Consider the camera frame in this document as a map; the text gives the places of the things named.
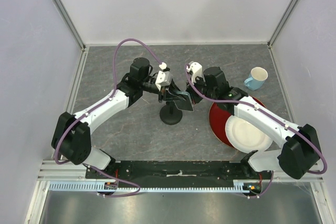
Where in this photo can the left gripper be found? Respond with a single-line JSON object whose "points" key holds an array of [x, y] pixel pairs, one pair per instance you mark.
{"points": [[163, 94]]}

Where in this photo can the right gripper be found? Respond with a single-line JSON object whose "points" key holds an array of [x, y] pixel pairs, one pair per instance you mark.
{"points": [[191, 94]]}

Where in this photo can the black smartphone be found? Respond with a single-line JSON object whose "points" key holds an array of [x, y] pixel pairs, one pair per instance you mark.
{"points": [[184, 101]]}

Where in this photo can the black phone stand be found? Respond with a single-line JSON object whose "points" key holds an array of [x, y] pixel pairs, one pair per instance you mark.
{"points": [[170, 114]]}

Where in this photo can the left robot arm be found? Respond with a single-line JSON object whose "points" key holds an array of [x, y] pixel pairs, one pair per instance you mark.
{"points": [[72, 137]]}

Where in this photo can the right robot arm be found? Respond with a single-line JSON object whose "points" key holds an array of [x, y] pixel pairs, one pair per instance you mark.
{"points": [[299, 149]]}

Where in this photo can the red round tray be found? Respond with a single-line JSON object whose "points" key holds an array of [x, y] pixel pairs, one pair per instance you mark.
{"points": [[217, 119]]}

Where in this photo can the blue mug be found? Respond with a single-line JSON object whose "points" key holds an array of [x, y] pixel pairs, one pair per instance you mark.
{"points": [[256, 79]]}

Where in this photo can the white paper plate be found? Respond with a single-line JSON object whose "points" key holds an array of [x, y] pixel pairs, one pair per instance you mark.
{"points": [[245, 137]]}

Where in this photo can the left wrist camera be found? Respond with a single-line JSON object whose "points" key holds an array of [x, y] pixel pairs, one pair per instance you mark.
{"points": [[164, 78]]}

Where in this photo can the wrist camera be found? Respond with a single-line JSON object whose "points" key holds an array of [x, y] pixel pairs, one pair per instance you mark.
{"points": [[164, 78], [195, 69]]}

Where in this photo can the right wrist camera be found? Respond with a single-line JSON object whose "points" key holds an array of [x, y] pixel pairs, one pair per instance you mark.
{"points": [[195, 69]]}

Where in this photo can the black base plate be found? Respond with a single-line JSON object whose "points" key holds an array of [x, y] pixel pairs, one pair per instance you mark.
{"points": [[182, 173]]}

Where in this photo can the blue cable duct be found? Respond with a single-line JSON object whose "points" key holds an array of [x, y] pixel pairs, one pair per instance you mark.
{"points": [[107, 187]]}

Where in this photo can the aluminium frame rail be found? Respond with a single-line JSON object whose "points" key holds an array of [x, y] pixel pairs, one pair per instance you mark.
{"points": [[50, 171]]}

